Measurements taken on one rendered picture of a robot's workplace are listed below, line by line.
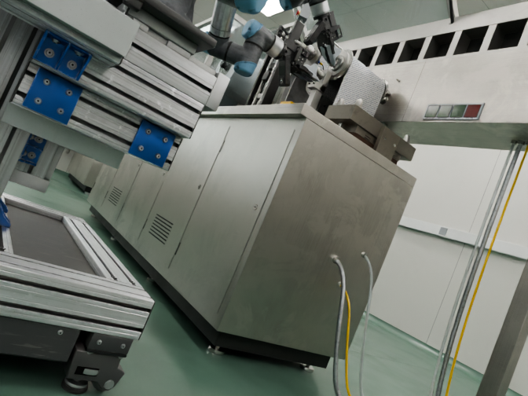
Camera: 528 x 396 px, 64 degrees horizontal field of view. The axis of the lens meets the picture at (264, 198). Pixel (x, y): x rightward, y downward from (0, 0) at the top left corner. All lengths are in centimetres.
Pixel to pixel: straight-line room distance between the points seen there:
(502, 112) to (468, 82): 23
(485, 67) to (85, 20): 150
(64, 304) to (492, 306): 363
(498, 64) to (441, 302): 282
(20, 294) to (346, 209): 111
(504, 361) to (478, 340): 247
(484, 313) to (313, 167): 291
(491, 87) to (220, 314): 130
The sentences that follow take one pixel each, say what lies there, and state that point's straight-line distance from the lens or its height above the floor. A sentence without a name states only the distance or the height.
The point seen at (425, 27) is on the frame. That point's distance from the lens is 228.
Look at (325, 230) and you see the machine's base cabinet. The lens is 156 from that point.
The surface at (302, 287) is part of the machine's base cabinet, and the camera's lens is 157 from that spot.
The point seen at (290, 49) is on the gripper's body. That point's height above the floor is 113.
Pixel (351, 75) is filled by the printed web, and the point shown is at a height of 121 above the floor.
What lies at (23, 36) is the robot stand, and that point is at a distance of 116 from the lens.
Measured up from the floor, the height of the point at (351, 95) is 114.
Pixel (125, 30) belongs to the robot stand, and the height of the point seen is 70.
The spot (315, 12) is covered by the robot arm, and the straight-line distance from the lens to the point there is 190.
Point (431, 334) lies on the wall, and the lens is 433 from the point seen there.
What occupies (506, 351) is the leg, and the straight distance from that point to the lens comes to 167.
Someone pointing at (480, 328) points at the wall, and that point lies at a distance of 414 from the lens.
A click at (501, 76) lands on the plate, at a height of 133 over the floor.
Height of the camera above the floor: 47
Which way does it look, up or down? 4 degrees up
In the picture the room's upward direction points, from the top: 23 degrees clockwise
